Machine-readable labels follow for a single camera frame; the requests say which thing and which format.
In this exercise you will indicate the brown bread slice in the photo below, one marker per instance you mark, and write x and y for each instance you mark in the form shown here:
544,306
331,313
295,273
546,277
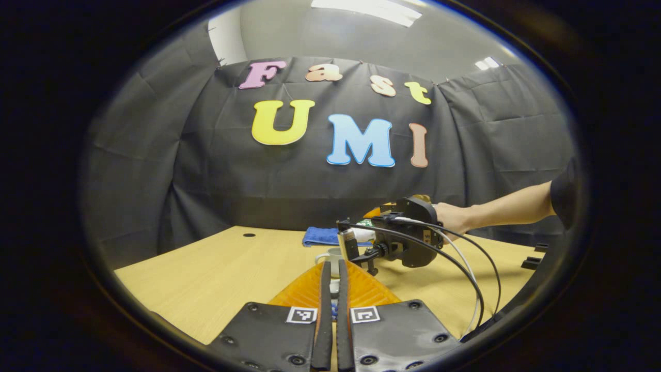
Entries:
422,197

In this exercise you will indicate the black backdrop cloth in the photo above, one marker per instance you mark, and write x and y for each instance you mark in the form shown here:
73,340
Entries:
232,181

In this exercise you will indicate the small ceiling light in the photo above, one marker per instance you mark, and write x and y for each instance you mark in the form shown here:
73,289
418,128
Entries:
487,63

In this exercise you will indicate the white green label water bottle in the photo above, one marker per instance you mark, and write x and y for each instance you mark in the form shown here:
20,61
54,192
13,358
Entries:
364,234

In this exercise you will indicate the dark shirt sleeve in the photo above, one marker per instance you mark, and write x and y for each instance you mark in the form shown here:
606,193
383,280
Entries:
565,196

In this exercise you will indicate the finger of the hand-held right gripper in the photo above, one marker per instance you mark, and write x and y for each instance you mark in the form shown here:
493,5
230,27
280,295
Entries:
374,212

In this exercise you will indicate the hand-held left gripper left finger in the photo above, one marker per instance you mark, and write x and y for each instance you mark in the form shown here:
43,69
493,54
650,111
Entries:
325,310

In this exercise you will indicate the small black object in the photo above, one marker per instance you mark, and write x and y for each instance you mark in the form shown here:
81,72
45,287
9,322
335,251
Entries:
541,247
530,263

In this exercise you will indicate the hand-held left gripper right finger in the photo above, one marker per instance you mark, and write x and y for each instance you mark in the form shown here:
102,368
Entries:
343,320

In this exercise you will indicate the long ceiling light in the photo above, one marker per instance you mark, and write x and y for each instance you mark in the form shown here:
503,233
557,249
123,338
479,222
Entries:
369,9

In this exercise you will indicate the blue folded towel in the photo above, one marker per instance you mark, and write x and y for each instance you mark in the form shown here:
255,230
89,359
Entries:
320,236

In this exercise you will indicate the white teacup with blue print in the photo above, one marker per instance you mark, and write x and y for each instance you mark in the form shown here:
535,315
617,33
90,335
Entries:
333,256

